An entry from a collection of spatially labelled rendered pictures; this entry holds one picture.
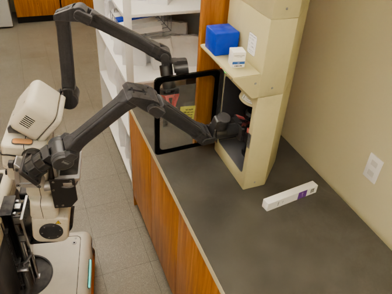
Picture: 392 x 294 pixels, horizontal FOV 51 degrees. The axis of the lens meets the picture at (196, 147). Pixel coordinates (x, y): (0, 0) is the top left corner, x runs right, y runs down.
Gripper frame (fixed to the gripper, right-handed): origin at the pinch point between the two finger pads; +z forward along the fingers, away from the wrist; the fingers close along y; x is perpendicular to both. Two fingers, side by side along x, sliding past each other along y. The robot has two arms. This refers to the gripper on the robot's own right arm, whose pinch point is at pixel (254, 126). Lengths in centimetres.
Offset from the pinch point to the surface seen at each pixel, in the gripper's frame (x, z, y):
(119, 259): 118, -57, 41
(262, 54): -40.3, -9.8, -12.8
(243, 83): -30.6, -17.0, -14.3
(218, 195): 23.9, -21.1, -13.5
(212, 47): -36.1, -20.6, 6.9
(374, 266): 24, 19, -68
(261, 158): 7.6, -2.8, -13.9
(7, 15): 96, -111, 475
